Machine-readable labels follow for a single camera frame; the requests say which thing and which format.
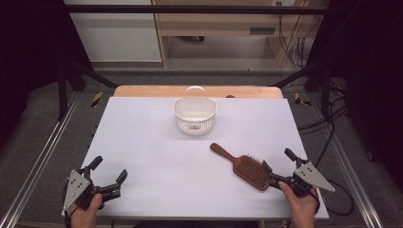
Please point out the black metal stand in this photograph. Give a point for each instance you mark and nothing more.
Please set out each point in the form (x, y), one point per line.
(62, 91)
(324, 88)

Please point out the black horizontal frame bar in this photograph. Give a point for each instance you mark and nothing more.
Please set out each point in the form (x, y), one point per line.
(190, 9)

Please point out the yellow black tape marker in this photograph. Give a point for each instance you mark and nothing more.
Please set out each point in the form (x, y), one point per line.
(298, 99)
(97, 99)

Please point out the brown wooden hairbrush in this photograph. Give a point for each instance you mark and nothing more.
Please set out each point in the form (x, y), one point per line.
(250, 171)

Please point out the black curtain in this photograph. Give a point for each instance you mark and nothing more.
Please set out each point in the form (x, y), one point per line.
(28, 47)
(370, 63)

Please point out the light wooden desk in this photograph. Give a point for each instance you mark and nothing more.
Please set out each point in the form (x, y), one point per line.
(218, 22)

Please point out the aluminium floor rail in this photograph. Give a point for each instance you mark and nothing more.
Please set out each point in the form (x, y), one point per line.
(38, 161)
(351, 177)

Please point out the person's right hand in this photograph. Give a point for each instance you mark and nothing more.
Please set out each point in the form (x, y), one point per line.
(302, 210)

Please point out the white table cover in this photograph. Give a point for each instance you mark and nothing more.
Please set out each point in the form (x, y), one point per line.
(177, 171)

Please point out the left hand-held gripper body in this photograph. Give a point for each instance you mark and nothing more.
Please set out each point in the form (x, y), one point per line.
(104, 191)

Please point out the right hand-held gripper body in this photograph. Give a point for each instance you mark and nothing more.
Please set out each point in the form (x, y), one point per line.
(309, 177)

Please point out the person's left hand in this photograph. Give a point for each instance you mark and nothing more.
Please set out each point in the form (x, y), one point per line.
(84, 218)

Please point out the wooden table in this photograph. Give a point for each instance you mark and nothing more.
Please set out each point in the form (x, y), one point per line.
(152, 91)

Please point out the white cabinet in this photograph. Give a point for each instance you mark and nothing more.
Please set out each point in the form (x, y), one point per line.
(117, 38)

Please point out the white perforated plastic basket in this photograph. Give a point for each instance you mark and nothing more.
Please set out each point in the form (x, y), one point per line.
(195, 122)

